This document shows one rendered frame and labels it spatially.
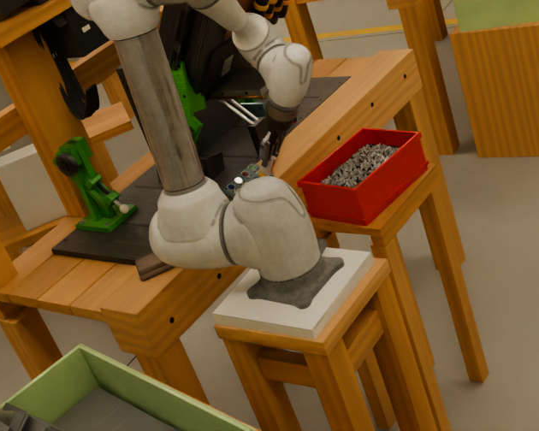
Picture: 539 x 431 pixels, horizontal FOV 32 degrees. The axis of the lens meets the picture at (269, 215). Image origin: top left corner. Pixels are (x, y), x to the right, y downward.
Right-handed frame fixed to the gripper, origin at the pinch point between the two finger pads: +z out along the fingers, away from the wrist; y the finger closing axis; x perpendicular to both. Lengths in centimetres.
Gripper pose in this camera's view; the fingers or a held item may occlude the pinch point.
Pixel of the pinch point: (266, 163)
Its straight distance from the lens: 266.2
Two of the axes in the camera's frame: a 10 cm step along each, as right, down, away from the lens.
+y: 5.5, -5.5, 6.2
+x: -8.1, -5.3, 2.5
